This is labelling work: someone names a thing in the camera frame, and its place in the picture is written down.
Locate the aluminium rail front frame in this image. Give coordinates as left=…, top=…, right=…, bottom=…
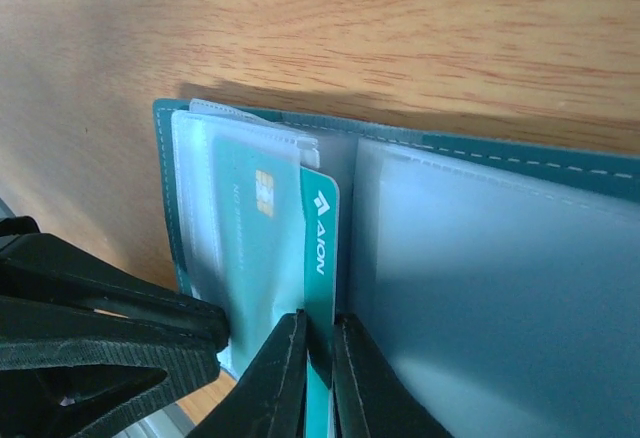
left=114, top=403, right=195, bottom=438

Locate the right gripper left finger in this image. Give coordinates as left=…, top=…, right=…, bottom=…
left=189, top=310, right=307, bottom=438

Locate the teal leather card holder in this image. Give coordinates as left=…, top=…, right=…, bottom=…
left=153, top=99, right=639, bottom=437

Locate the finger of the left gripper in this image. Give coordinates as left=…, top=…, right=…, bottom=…
left=1, top=216, right=230, bottom=352
left=1, top=297, right=223, bottom=437

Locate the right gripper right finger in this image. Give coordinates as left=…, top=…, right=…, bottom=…
left=332, top=315, right=451, bottom=438

